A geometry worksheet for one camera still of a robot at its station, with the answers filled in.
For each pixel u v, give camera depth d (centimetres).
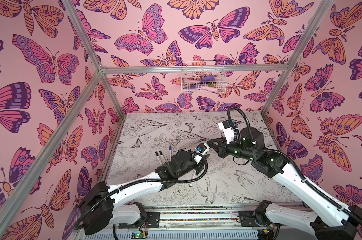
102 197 41
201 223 73
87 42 81
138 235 72
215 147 65
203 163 64
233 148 56
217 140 61
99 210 40
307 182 42
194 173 88
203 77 95
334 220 38
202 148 60
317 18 72
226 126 57
